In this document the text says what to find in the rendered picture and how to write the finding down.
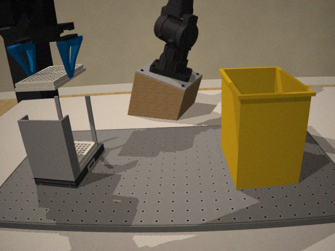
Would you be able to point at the yellow open-top bin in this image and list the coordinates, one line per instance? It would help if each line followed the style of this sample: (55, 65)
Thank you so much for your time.
(264, 119)

